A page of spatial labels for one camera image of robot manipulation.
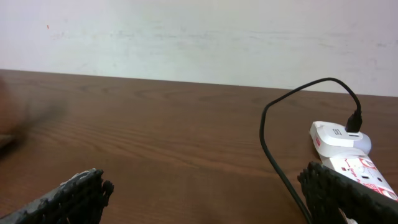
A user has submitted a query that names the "white usb charger adapter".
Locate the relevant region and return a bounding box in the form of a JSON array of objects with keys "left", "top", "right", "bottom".
[{"left": 310, "top": 121, "right": 372, "bottom": 159}]

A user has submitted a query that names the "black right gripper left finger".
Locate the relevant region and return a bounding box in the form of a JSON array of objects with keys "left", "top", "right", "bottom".
[{"left": 1, "top": 169, "right": 114, "bottom": 224}]

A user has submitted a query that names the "white power strip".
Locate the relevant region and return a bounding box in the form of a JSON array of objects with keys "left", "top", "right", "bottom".
[{"left": 319, "top": 155, "right": 397, "bottom": 223}]

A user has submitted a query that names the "black charging cable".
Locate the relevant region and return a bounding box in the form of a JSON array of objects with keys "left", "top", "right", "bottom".
[{"left": 259, "top": 77, "right": 364, "bottom": 224}]

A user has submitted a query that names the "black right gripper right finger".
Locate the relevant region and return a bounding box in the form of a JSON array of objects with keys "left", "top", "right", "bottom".
[{"left": 297, "top": 162, "right": 397, "bottom": 224}]

